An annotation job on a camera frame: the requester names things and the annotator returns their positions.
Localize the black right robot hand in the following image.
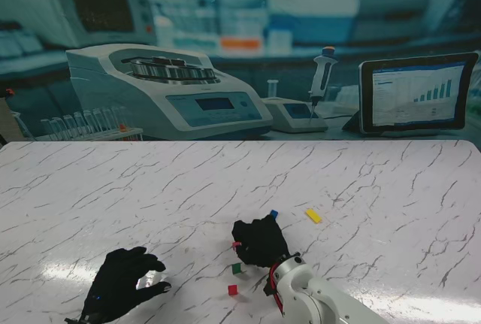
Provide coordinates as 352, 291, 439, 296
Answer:
231, 214, 290, 269

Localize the yellow domino block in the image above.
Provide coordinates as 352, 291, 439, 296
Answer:
304, 208, 323, 225

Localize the printed laboratory backdrop banner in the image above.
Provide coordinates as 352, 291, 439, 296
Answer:
0, 0, 481, 143

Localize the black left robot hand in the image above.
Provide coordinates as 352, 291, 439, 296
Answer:
83, 247, 173, 323

